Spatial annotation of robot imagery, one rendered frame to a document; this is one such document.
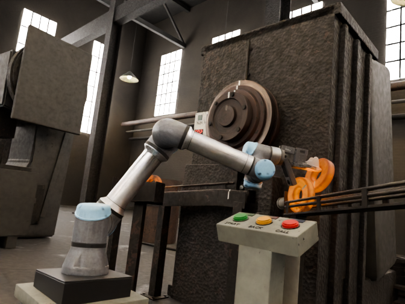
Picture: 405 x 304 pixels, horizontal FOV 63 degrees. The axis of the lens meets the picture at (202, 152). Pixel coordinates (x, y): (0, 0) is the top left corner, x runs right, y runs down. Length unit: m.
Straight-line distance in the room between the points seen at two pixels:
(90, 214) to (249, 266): 0.57
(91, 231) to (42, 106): 2.98
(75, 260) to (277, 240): 0.66
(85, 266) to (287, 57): 1.53
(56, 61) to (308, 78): 3.02
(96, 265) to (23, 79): 3.03
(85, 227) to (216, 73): 1.52
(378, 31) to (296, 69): 6.95
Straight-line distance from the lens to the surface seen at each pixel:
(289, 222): 0.85
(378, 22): 9.01
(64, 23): 13.12
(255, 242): 0.86
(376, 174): 2.47
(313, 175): 1.56
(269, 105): 1.82
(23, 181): 3.72
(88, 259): 1.18
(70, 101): 4.24
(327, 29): 2.01
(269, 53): 2.14
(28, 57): 4.07
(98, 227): 1.19
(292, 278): 1.03
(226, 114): 1.85
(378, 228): 2.52
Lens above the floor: 0.64
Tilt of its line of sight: 8 degrees up
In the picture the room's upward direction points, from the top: 6 degrees clockwise
